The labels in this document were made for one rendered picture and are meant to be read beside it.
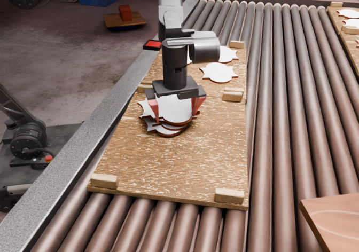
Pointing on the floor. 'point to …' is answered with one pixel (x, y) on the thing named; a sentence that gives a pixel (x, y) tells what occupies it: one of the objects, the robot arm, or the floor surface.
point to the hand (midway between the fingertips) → (175, 115)
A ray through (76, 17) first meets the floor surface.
